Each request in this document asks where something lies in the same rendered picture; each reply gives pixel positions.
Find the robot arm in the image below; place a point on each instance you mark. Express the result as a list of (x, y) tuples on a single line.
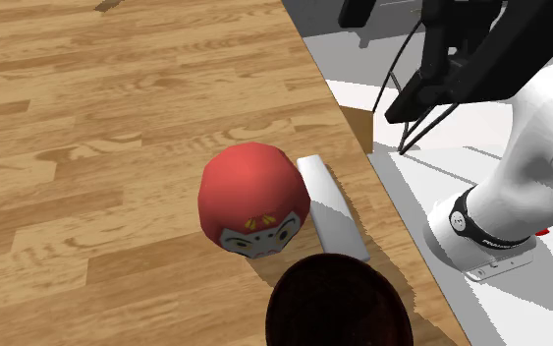
[(534, 163)]

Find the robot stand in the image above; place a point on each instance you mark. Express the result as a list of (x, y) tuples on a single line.
[(525, 311)]

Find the red daruma doll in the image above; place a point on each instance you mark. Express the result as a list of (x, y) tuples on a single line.
[(249, 191)]

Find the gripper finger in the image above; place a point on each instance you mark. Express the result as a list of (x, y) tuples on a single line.
[(356, 10)]

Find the dark brown bowl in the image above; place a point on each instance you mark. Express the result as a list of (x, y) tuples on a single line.
[(338, 306)]

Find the white flat remote control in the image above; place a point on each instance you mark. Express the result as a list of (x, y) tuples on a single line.
[(332, 211)]

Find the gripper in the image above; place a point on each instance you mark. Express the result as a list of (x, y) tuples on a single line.
[(510, 43)]

